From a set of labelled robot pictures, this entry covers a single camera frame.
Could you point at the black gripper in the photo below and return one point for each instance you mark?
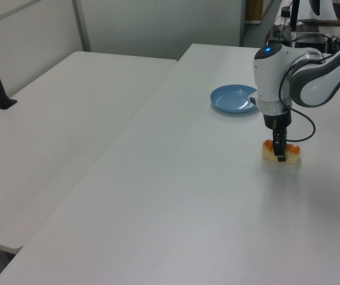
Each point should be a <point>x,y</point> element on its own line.
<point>279,121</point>

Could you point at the toy bread with orange topping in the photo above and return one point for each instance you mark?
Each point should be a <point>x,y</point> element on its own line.
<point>292,154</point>

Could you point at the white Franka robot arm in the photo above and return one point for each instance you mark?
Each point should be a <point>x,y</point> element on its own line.
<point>269,77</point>

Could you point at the blue round plate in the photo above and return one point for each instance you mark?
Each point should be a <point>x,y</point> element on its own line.
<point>232,99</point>

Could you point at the black box device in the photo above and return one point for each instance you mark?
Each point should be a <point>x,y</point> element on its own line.
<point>310,43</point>

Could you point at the black monitor stand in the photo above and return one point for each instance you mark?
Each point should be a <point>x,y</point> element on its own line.
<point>294,15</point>

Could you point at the wooden board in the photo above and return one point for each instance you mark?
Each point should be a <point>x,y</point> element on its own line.
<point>254,10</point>

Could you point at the grey partition corner post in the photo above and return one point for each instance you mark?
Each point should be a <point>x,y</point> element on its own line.
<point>82,26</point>

